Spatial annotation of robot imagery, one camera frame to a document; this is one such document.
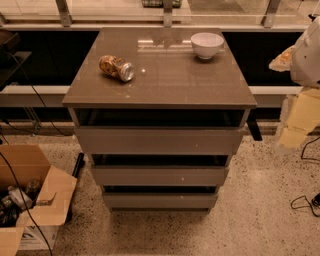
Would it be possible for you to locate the grey bottom drawer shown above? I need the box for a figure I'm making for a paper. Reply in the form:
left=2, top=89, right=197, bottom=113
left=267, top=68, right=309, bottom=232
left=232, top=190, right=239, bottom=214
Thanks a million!
left=102, top=193, right=218, bottom=209

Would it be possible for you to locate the grey drawer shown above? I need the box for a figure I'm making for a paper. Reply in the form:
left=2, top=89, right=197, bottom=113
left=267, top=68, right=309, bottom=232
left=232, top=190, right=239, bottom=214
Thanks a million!
left=91, top=166, right=229, bottom=186
left=102, top=193, right=218, bottom=209
left=75, top=127, right=243, bottom=155

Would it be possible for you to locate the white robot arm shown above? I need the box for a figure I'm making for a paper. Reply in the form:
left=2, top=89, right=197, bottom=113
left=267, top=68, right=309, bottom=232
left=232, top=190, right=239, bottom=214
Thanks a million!
left=269, top=16, right=320, bottom=150

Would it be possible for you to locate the grey drawer cabinet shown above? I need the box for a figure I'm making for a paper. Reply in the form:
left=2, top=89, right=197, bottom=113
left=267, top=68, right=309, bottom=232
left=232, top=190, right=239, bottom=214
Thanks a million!
left=61, top=27, right=258, bottom=214

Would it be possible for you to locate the grey top drawer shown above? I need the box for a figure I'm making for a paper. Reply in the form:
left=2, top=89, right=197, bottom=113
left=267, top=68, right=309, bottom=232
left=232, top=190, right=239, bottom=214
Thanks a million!
left=75, top=127, right=243, bottom=155

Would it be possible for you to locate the grey middle drawer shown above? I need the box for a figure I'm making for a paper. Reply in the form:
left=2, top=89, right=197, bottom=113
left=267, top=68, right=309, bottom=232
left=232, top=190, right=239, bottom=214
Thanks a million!
left=91, top=166, right=229, bottom=186

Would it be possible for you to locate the open cardboard box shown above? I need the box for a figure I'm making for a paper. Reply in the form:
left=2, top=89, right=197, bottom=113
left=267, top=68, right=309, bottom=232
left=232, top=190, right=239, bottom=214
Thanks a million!
left=0, top=145, right=77, bottom=256

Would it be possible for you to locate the crushed soda can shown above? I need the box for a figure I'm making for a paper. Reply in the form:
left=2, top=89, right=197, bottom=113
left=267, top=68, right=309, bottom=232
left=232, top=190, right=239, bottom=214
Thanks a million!
left=99, top=55, right=134, bottom=82

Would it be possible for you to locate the black bar on floor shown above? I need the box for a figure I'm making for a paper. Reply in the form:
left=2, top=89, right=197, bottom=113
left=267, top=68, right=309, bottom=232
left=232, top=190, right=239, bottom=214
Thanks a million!
left=65, top=152, right=86, bottom=224

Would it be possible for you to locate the white ceramic bowl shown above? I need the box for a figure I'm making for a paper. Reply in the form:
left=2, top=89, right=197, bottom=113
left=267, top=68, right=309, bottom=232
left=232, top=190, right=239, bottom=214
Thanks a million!
left=191, top=32, right=224, bottom=59

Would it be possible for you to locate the clutter of bottles in box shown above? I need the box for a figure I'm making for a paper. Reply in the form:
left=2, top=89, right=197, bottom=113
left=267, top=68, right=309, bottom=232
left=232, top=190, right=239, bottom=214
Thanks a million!
left=0, top=179, right=41, bottom=227

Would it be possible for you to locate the black cable loop right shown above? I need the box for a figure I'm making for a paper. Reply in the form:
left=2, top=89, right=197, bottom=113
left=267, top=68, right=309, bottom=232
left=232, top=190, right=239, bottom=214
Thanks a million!
left=300, top=136, right=320, bottom=163

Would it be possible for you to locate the black cable over box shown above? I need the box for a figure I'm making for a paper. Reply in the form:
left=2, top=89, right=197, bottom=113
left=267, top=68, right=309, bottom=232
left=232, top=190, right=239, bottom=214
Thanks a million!
left=0, top=151, right=54, bottom=256

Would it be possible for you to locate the black cable on floor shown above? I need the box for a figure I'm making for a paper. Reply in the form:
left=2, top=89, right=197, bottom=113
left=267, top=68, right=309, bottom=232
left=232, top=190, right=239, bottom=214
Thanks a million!
left=290, top=192, right=320, bottom=218

